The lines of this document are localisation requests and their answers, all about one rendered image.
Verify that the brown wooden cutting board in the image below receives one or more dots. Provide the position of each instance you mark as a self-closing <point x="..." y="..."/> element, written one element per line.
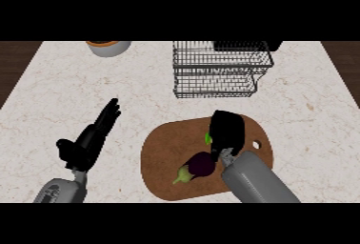
<point x="173" y="158"/>

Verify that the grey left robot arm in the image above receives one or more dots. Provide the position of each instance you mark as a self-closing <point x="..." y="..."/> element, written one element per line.
<point x="63" y="190"/>

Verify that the white pot with orange rim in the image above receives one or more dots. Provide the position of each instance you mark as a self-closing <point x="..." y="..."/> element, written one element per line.
<point x="108" y="47"/>

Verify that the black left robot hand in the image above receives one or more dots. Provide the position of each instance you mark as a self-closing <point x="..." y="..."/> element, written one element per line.
<point x="91" y="139"/>

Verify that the purple eggplant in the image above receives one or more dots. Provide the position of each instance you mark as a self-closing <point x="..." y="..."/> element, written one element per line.
<point x="199" y="165"/>

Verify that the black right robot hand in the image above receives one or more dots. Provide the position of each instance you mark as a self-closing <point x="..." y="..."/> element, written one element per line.
<point x="226" y="132"/>

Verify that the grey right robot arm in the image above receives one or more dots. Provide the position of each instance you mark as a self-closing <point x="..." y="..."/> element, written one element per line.
<point x="255" y="178"/>

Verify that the green lemon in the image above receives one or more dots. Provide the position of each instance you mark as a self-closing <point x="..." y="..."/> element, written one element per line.
<point x="206" y="138"/>

